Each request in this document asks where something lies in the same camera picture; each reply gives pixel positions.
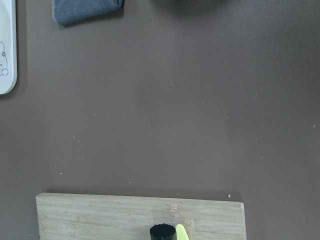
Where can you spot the cream rectangular tray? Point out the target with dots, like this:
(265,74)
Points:
(8,46)

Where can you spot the wooden cutting board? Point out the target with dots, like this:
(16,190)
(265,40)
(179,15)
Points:
(63,216)

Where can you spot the grey folded cloth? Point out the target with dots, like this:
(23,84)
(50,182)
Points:
(66,12)

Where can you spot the steel handled yellow knife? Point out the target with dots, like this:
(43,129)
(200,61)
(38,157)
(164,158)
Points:
(168,232)

